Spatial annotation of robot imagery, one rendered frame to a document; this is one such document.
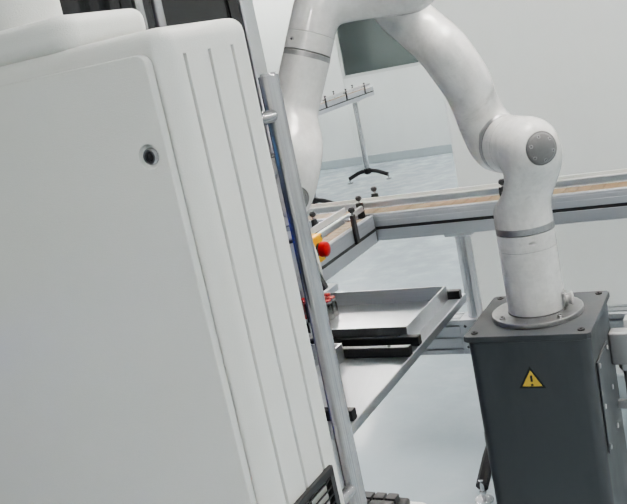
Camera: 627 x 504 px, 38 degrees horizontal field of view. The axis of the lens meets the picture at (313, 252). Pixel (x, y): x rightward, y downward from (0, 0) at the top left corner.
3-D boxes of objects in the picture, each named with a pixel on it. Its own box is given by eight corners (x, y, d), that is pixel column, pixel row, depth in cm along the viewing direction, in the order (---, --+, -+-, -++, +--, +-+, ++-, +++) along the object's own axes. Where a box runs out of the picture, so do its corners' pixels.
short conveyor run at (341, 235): (287, 315, 235) (274, 257, 232) (237, 317, 243) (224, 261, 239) (382, 241, 294) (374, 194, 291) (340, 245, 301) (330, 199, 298)
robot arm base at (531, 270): (591, 296, 197) (579, 213, 193) (575, 327, 180) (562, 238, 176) (505, 300, 205) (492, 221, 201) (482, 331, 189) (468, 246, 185)
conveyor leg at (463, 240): (481, 453, 305) (443, 233, 288) (488, 440, 312) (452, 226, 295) (508, 454, 300) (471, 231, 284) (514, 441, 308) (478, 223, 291)
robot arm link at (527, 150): (536, 218, 196) (520, 109, 191) (583, 230, 178) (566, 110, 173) (485, 232, 193) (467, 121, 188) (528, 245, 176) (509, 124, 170)
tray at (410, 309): (266, 346, 201) (263, 332, 201) (317, 307, 224) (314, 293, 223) (409, 342, 185) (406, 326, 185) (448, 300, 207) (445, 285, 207)
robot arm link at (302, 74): (352, 58, 162) (315, 224, 165) (320, 59, 176) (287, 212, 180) (306, 46, 158) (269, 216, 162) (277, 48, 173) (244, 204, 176)
